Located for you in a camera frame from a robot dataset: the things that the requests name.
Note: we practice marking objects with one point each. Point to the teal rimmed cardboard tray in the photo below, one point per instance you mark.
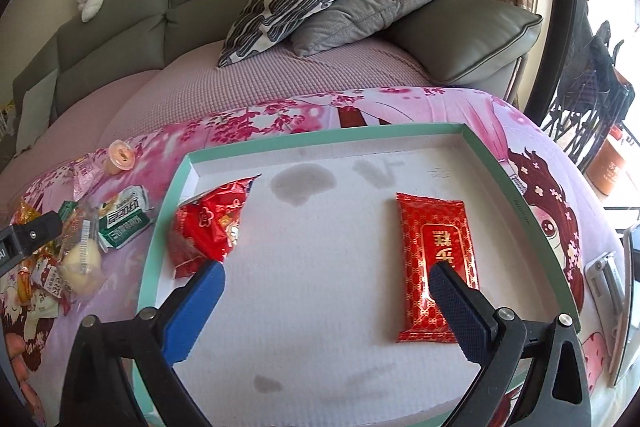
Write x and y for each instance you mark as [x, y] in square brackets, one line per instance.
[325, 257]

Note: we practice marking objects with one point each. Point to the grey pillow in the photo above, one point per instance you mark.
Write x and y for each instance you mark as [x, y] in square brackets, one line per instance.
[375, 7]

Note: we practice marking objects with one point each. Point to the black door frame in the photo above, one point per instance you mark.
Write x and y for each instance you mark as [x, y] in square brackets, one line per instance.
[560, 7]

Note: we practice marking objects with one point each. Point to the green clear cookie packet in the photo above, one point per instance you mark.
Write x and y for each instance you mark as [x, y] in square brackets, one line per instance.
[68, 209]

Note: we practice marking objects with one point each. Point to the pink waffle sofa cover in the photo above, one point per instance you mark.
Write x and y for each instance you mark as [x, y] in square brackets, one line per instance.
[250, 82]

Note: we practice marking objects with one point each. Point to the silver metal bracket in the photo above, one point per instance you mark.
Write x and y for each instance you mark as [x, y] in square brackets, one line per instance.
[605, 279]

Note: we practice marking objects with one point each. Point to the pink cartoon printed blanket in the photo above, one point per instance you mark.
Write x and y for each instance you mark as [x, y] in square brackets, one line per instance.
[540, 142]

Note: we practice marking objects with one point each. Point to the red patterned packet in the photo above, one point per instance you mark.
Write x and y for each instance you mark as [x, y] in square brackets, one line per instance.
[425, 227]

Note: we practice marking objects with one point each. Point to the yellow snack packet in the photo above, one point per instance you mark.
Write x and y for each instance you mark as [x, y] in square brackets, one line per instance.
[25, 213]

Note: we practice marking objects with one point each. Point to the green white snack packet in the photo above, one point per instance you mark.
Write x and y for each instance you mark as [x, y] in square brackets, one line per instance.
[125, 217]

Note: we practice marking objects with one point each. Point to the black metal rack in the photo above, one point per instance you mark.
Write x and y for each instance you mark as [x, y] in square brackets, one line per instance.
[595, 77]

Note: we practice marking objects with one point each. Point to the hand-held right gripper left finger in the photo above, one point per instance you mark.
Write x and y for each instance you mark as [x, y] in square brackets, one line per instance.
[200, 307]

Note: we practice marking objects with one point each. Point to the white cookie snack packet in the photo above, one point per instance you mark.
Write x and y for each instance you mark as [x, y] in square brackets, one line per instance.
[50, 284]

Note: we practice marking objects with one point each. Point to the red snack packet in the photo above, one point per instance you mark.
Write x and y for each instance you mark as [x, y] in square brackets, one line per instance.
[210, 217]

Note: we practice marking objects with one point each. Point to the orange cardboard box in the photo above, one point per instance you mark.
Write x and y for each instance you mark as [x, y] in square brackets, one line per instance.
[607, 167]

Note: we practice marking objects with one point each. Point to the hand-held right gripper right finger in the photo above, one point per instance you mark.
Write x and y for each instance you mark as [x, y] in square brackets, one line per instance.
[452, 307]

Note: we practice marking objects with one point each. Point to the small jelly cup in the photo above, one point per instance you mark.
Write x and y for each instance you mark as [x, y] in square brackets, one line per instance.
[121, 156]

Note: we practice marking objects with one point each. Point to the purple pink snack packet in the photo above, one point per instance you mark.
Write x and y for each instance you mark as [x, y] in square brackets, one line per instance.
[82, 177]

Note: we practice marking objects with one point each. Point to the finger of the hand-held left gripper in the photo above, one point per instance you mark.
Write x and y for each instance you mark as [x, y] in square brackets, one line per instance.
[32, 237]

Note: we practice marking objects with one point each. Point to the light green pillow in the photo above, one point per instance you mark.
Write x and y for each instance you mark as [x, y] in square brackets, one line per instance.
[37, 112]

